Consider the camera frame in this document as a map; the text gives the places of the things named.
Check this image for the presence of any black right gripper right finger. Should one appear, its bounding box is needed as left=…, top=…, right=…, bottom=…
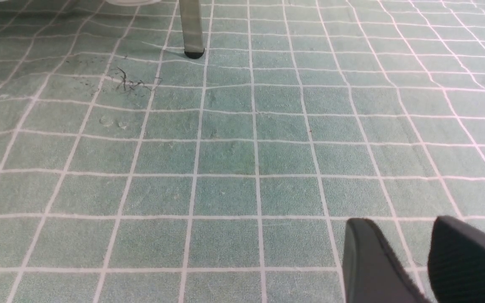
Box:
left=427, top=215, right=485, bottom=303

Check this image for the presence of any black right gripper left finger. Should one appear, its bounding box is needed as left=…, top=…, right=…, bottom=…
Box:
left=342, top=218, right=429, bottom=303

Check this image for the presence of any grey metal rack leg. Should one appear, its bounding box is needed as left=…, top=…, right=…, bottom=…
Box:
left=179, top=0, right=205, bottom=59

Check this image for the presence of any white shoe sole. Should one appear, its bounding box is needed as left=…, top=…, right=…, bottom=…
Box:
left=106, top=0, right=161, bottom=6

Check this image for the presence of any dark thread clump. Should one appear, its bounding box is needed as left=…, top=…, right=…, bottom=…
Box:
left=106, top=66, right=163, bottom=93

